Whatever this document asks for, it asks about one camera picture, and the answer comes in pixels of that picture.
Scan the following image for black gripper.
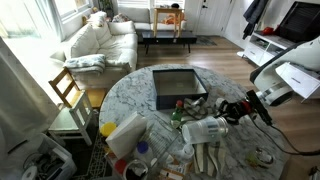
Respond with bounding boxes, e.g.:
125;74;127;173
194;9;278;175
217;98;255;126

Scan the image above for clear plastic jar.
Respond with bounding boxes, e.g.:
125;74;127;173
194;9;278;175
181;115;230;145

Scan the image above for small green-topped jar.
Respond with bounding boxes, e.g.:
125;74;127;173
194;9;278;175
246;146;275;169

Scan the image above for white cup dark contents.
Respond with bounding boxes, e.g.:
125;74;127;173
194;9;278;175
122;158;150;180

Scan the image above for white pill bottle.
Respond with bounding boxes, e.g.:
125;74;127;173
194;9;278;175
214;97;227;108

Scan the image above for grey striped cream towel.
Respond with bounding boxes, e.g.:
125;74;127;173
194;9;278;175
181;96;228;175

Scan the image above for green bottle red cap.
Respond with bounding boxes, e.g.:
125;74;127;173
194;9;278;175
170;99;185;130

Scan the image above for small white plastic bottle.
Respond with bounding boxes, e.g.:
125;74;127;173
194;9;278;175
181;143;196;163

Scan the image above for dark blue cardboard box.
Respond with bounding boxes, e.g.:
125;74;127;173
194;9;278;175
152;67;210;111

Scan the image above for clear acrylic organizer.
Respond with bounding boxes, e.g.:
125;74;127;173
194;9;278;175
109;114;188;180

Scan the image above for grey door mat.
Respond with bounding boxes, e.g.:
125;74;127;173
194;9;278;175
194;35;218;47

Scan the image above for red object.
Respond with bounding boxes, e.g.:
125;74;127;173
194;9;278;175
261;26;275;36

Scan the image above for white bottle blue cap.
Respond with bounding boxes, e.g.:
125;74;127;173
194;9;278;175
134;140;155;165

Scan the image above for black coffee table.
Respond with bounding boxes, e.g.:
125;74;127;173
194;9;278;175
141;30;198;55

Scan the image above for white door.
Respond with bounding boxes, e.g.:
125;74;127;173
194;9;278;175
196;0;235;36

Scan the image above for dark hanging jacket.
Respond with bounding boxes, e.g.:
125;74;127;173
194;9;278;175
242;0;270;41

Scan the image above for orange toy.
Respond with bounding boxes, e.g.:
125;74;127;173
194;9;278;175
162;12;186;26

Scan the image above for black television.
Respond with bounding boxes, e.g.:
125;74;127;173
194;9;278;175
277;1;320;43

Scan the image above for tall wooden stool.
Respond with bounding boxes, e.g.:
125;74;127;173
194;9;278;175
152;6;185;38

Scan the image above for red round lid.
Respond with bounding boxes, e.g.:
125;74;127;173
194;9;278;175
113;158;129;175

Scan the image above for yellow round lid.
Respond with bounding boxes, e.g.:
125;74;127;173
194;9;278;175
99;121;118;138

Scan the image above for white sofa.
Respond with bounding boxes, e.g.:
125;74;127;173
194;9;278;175
49;6;151;90

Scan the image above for patterned rug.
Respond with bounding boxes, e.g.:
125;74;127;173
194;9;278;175
76;132;115;180

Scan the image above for floral pillow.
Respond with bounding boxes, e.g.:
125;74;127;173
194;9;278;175
111;12;133;24

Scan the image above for grey knitted blanket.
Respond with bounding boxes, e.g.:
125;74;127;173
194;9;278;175
62;53;107;75

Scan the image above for white small chair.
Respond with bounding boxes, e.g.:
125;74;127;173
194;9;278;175
47;91;95;147

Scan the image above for wooden chair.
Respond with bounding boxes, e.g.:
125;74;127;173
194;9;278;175
48;66;108;110

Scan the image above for white storage bin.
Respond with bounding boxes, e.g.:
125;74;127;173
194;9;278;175
0;132;78;180

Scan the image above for white paper roll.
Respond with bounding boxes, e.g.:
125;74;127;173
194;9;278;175
21;165;39;180

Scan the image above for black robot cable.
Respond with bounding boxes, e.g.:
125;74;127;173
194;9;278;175
249;115;320;157

